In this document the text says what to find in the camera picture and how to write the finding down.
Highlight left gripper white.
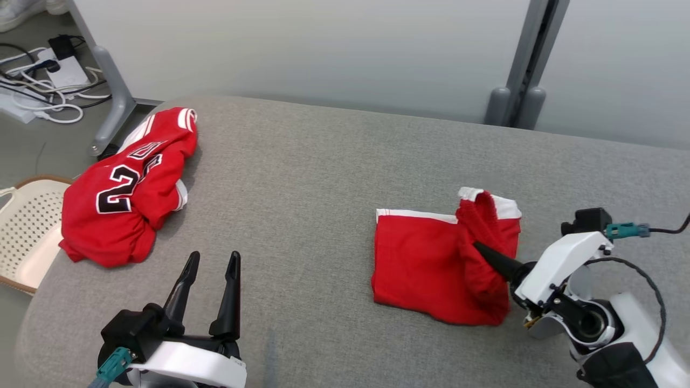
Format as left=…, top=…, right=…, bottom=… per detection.
left=128, top=251, right=247, bottom=388

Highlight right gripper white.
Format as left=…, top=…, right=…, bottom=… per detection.
left=473, top=232, right=614, bottom=324

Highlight red shorts with white hem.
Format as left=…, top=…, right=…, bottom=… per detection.
left=371, top=187, right=522, bottom=327

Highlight red basketball jersey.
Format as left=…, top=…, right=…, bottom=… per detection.
left=58, top=107, right=198, bottom=268

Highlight cream perforated laundry basket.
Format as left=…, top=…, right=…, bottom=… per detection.
left=0, top=175, right=73, bottom=296

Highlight grey partition leg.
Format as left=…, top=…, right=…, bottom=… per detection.
left=65, top=0, right=162, bottom=157

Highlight white flat box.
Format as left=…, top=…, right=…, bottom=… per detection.
left=0, top=89, right=38, bottom=124

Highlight black power adapter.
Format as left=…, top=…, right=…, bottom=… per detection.
left=47, top=35, right=76, bottom=60

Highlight left cable teal plug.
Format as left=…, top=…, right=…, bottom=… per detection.
left=89, top=347, right=136, bottom=388

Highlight right black cable teal plug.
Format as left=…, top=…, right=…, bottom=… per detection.
left=605, top=214, right=690, bottom=240

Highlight right thin black cable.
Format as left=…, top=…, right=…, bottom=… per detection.
left=585, top=257, right=667, bottom=367

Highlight grey partition post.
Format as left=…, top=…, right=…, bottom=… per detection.
left=484, top=0, right=571, bottom=130

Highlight white power strip with cables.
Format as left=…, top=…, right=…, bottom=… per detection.
left=0, top=48, right=111, bottom=124

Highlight black floor cable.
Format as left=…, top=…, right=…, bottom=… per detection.
left=0, top=43, right=36, bottom=68

